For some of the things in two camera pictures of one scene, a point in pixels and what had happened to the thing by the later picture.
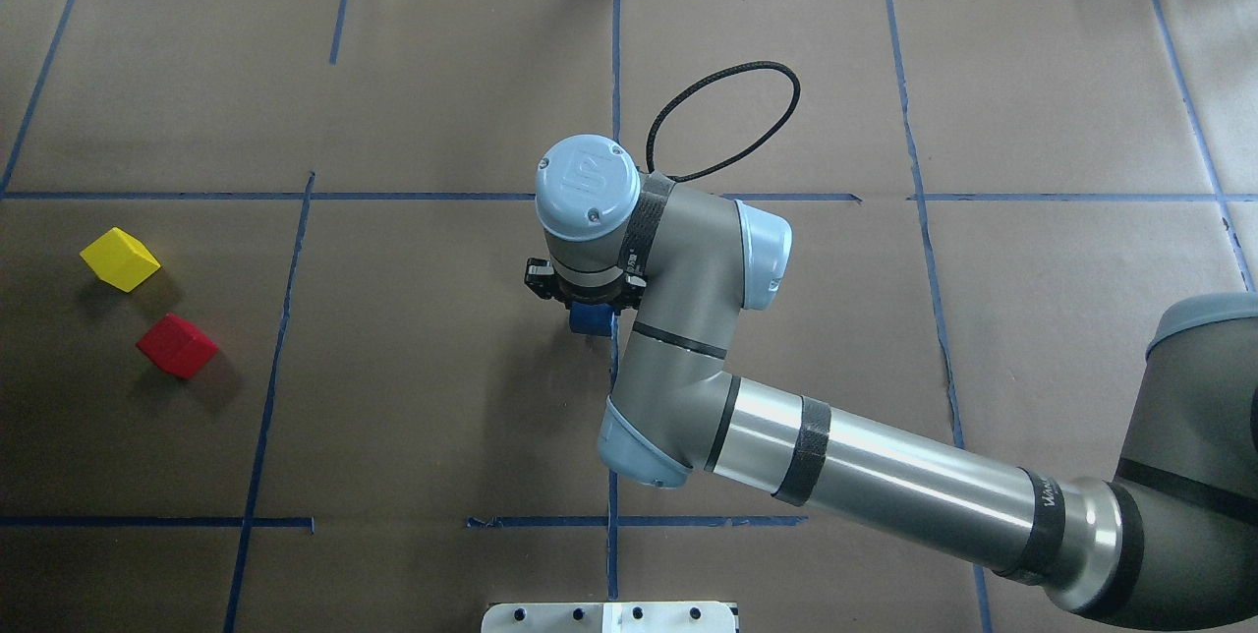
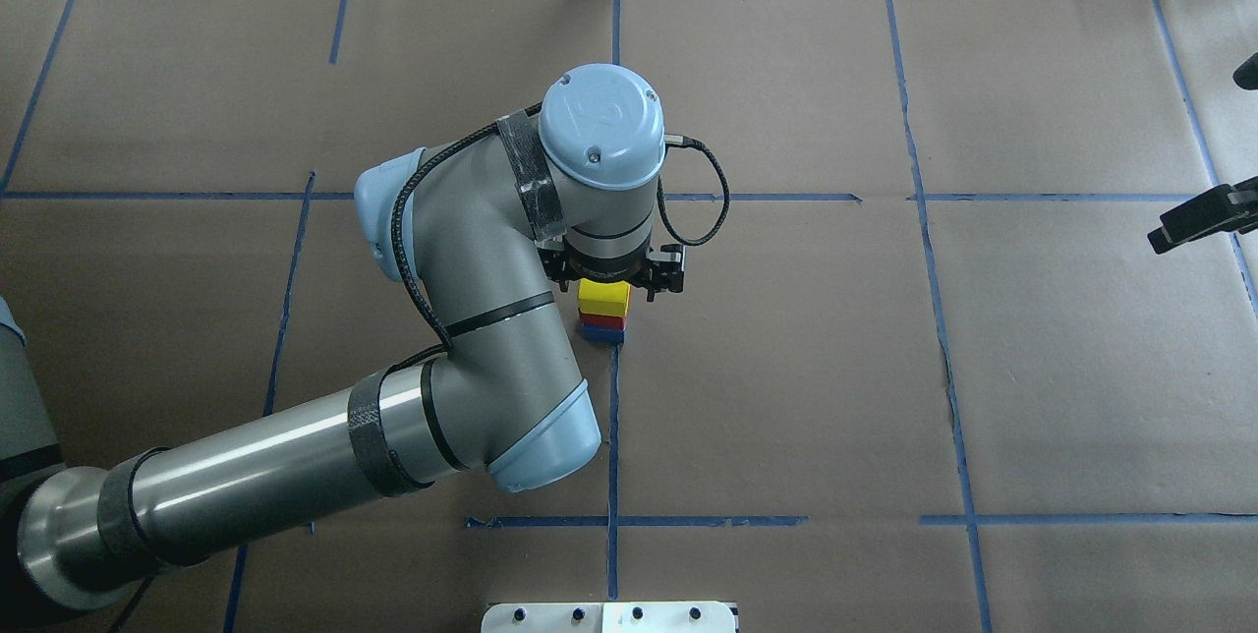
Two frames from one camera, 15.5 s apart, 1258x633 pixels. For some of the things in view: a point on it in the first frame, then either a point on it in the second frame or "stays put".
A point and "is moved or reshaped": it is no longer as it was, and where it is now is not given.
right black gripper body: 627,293 to 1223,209
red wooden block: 178,346 to 603,320
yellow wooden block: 120,259 is moved or reshaped
